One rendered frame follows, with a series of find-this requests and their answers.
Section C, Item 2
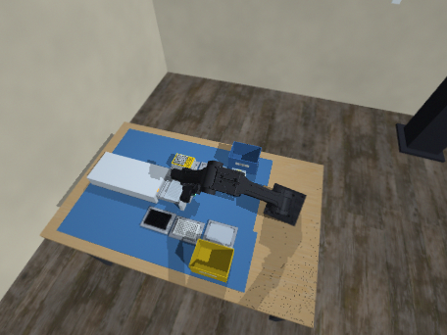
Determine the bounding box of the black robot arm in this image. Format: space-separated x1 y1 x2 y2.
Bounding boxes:
171 161 296 218

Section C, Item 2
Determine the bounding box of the blue bench mat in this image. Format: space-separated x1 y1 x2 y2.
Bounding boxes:
57 129 260 293

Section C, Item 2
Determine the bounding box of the blue open-top box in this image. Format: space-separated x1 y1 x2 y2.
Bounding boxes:
228 141 262 175

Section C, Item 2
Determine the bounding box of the yellow open bin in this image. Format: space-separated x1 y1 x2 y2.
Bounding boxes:
189 239 234 283

